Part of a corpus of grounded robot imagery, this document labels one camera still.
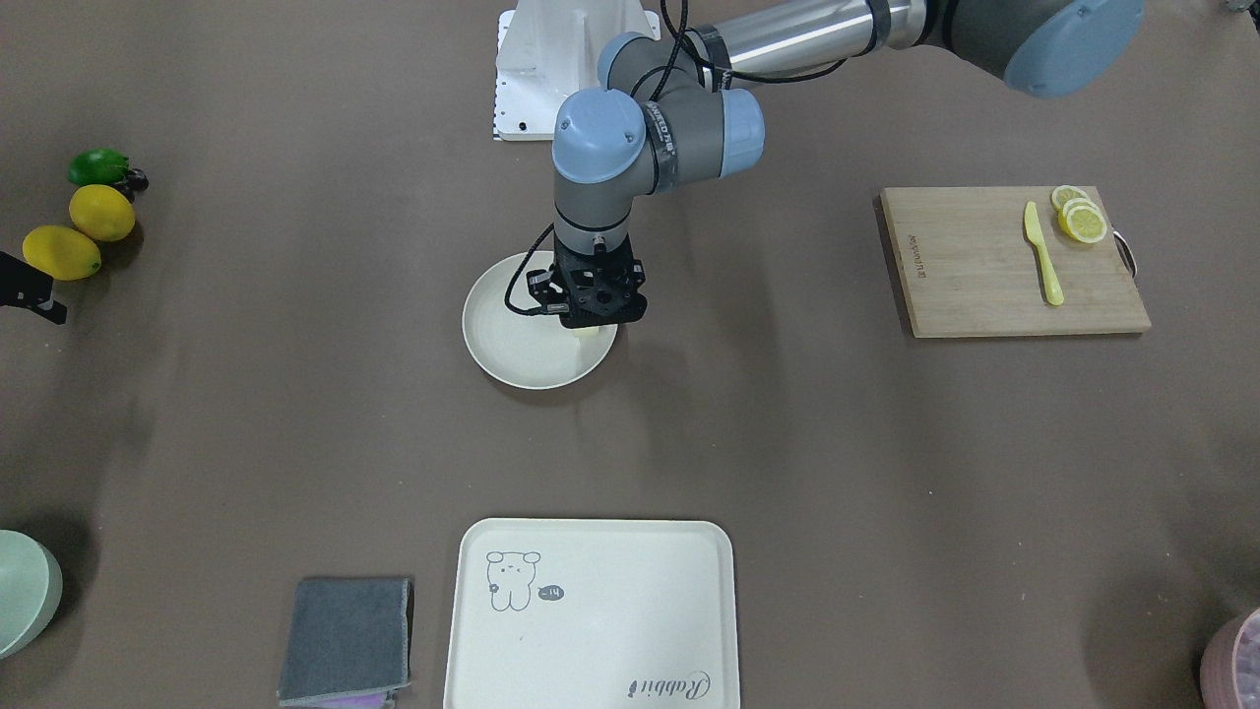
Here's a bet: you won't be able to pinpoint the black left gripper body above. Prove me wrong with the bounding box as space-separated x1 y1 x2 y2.
525 238 648 329

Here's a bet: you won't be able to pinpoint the lemon slices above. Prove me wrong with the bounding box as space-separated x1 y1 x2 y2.
1051 184 1110 246

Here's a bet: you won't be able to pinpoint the dark cherries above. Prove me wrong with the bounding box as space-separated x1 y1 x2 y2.
112 167 150 201

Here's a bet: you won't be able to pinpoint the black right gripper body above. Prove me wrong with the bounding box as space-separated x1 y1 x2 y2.
0 251 54 309

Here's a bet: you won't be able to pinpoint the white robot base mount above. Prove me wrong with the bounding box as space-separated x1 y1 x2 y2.
491 1 662 141

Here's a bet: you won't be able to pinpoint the cream round plate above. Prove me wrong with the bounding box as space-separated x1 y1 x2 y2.
461 254 617 390

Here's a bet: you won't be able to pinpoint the mint green bowl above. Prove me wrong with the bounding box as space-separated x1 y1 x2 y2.
1 530 63 659

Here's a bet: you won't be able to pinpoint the wooden cutting board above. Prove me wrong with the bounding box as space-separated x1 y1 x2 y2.
879 185 1152 337

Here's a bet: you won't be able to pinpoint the cream rabbit tray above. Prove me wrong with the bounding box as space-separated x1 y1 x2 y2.
444 519 741 708

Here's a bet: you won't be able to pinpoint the pink ice bucket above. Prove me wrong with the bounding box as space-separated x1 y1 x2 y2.
1200 610 1259 708

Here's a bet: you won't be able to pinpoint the yellow lemon near plate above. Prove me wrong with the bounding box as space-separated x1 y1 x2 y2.
68 184 136 242

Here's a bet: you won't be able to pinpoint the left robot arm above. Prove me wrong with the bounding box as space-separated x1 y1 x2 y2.
503 1 1147 329

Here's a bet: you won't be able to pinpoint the green lime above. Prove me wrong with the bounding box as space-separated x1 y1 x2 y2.
67 149 131 186

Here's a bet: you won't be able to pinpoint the grey folded cloth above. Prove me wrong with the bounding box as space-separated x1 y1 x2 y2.
278 576 412 708

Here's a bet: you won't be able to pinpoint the yellow lemon outer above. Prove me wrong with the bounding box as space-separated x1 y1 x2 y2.
21 225 102 282

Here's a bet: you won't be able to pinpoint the yellow plastic knife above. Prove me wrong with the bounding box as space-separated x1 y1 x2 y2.
1022 201 1065 309

